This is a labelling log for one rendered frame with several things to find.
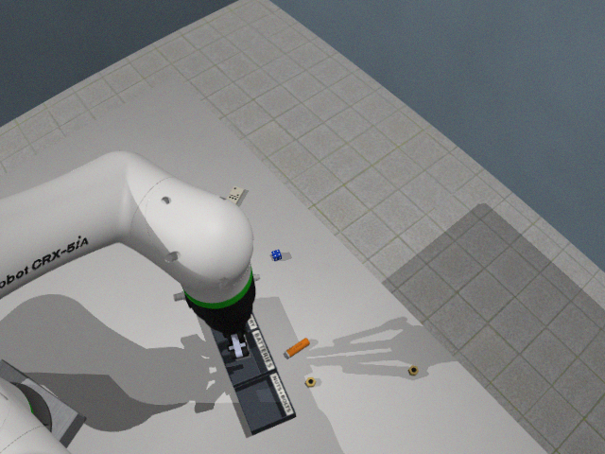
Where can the white domino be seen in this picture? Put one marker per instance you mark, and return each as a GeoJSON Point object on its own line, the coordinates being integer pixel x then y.
{"type": "Point", "coordinates": [235, 194]}

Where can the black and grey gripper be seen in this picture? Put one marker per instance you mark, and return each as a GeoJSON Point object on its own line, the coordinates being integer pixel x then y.
{"type": "Point", "coordinates": [232, 332]}

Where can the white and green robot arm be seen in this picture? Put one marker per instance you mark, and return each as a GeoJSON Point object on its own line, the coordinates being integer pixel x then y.
{"type": "Point", "coordinates": [120, 197]}

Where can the orange aa battery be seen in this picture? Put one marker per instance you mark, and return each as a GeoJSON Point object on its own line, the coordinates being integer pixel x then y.
{"type": "Point", "coordinates": [297, 347]}

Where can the dark grey three-compartment bin rack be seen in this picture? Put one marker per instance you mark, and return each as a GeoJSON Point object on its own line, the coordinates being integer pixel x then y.
{"type": "Point", "coordinates": [262, 394]}

